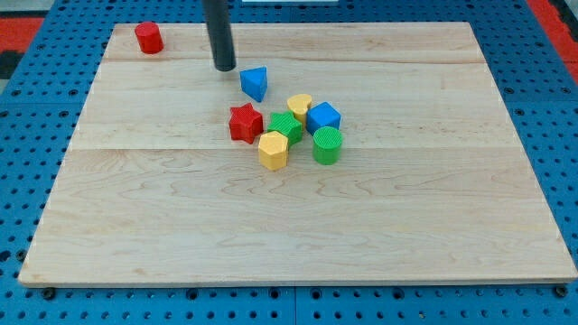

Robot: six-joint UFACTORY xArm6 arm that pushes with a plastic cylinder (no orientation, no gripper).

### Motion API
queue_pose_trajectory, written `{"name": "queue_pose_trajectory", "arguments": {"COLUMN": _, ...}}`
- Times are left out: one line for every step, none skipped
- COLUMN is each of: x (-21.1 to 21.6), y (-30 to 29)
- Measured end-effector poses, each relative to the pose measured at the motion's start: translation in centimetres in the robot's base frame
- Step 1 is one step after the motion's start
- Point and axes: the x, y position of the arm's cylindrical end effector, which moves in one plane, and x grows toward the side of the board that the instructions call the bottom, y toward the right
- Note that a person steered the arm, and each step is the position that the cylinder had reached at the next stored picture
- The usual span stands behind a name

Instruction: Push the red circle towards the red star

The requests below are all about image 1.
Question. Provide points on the blue triangle block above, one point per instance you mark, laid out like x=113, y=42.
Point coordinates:
x=254, y=82

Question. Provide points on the green star block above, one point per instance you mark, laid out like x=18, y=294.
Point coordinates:
x=286, y=124

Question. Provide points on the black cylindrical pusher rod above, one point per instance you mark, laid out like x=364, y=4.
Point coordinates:
x=220, y=35

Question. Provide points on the yellow hexagon block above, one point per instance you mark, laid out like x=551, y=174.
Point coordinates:
x=273, y=150

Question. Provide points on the blue cube block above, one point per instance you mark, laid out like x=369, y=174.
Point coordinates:
x=320, y=116

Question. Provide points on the red cylinder block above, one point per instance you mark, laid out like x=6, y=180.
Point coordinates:
x=149, y=37

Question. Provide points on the yellow heart block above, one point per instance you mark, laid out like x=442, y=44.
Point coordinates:
x=299, y=105

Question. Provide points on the red star block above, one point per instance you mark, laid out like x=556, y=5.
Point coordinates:
x=245, y=123

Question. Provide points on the green cylinder block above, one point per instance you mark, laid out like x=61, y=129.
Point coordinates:
x=327, y=142

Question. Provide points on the light wooden board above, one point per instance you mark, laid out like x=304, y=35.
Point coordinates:
x=432, y=187

